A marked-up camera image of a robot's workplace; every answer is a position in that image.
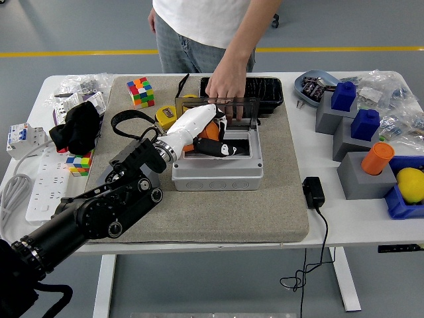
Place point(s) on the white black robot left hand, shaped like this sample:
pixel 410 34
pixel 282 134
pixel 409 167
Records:
pixel 195 119

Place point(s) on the person's right hand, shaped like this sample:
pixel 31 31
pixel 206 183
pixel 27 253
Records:
pixel 152 20

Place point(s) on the person's left hand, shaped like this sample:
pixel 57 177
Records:
pixel 227 83

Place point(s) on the orange cylinder battery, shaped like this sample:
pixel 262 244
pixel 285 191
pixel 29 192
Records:
pixel 377 159
pixel 210 132

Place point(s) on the smoky transparent box lid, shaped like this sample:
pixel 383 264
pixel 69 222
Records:
pixel 250 109

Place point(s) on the grey plastic junction box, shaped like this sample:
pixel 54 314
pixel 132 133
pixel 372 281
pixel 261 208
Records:
pixel 215 175

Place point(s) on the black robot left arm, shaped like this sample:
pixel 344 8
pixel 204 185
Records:
pixel 99 212

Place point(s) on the person's left forearm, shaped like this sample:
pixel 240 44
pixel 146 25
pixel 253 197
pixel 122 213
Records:
pixel 251 36

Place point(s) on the yellow tape measure 5m print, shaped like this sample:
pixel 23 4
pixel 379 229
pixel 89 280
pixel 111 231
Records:
pixel 190 96

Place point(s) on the yellow tape measure picture label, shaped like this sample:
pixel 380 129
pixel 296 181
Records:
pixel 164 116

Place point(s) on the black plastic tray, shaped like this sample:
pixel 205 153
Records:
pixel 265 89

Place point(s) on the person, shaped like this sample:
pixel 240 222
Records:
pixel 192 20

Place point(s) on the grey-blue dish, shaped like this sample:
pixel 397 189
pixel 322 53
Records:
pixel 300 90

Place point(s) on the metal tweezers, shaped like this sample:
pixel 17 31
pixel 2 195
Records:
pixel 299 104

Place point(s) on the black purple packets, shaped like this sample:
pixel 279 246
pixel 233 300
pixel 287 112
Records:
pixel 311 87

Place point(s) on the clear bag of screws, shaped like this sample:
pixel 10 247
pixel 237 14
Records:
pixel 83 83

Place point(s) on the grey-brown table mat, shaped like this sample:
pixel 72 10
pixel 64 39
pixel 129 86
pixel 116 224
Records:
pixel 215 215

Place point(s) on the white purple carton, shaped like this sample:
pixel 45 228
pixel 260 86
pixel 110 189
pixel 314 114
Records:
pixel 92 101

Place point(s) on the grey holder block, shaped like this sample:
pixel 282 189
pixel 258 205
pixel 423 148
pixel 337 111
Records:
pixel 344 145
pixel 326 121

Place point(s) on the black cloth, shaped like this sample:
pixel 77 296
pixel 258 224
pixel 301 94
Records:
pixel 79 126

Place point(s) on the blue block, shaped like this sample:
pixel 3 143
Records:
pixel 364 126
pixel 342 96

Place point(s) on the small colourful puzzle cube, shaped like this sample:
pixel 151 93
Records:
pixel 79 164

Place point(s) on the black power adapter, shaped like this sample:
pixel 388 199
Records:
pixel 313 192

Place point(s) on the clear bag of parts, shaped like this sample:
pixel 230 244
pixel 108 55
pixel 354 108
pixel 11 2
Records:
pixel 381 86
pixel 404 127

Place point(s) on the white power strip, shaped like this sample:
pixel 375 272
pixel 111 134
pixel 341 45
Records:
pixel 46 192

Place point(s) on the white circuit breaker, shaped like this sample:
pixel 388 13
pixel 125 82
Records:
pixel 23 139

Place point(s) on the white table leg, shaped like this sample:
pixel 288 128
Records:
pixel 346 281
pixel 104 285

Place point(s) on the yellow lemon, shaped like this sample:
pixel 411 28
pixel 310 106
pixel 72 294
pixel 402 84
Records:
pixel 410 185

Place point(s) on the blue storage bin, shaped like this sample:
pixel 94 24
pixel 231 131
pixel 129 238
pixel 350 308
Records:
pixel 399 208

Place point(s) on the black table control panel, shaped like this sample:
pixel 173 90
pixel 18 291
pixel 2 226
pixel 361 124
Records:
pixel 397 248

